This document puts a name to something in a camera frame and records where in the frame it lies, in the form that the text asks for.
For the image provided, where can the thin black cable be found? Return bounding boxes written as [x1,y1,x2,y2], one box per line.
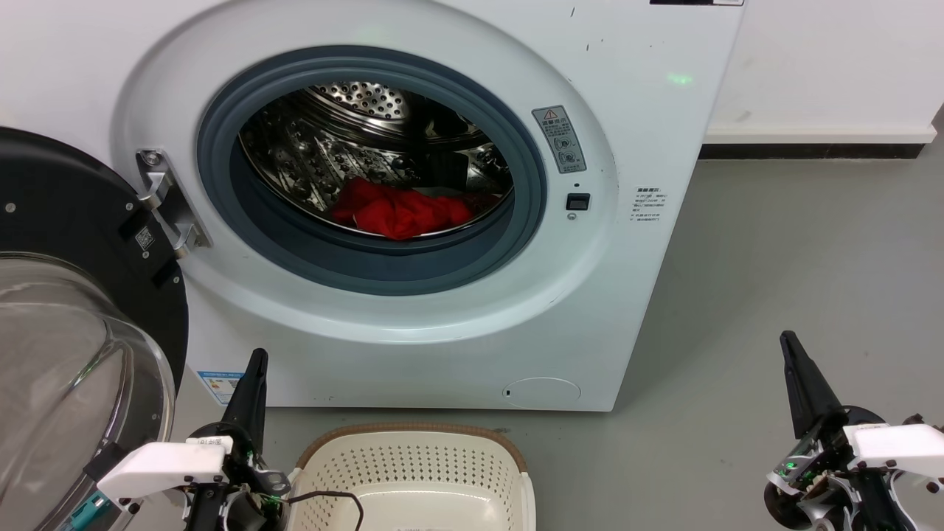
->
[284,490,366,531]

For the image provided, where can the white front-load washing machine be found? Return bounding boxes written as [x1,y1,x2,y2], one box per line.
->
[0,0,746,412]

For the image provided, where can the blue energy label sticker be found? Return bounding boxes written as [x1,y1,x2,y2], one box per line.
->
[196,370,244,406]

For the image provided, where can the stainless steel washing machine drum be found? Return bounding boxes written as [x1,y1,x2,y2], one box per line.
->
[237,80,515,240]

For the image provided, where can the black glass washer door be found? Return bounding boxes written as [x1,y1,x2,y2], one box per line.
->
[0,127,190,531]

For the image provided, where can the wall baseboard strip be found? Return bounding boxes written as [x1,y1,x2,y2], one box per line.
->
[699,125,937,160]

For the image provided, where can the silver door hinge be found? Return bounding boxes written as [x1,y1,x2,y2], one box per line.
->
[136,149,213,259]

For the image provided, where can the white text label sticker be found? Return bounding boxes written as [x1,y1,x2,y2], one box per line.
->
[631,186,668,225]

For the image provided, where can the red cloth garment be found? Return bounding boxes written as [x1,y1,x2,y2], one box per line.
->
[330,176,476,241]

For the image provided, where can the grey warning sticker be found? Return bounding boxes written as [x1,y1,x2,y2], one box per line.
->
[532,105,588,175]

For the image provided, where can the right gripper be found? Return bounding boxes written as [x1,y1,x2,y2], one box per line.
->
[763,330,919,531]

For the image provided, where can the cream perforated laundry basket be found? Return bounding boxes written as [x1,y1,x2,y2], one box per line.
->
[284,422,537,531]

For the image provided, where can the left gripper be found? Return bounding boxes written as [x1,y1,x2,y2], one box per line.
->
[181,349,292,531]

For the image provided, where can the grey rubber door gasket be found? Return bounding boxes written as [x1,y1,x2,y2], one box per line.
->
[196,46,548,297]

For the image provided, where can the round white filter cover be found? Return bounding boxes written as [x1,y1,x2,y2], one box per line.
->
[502,377,582,409]

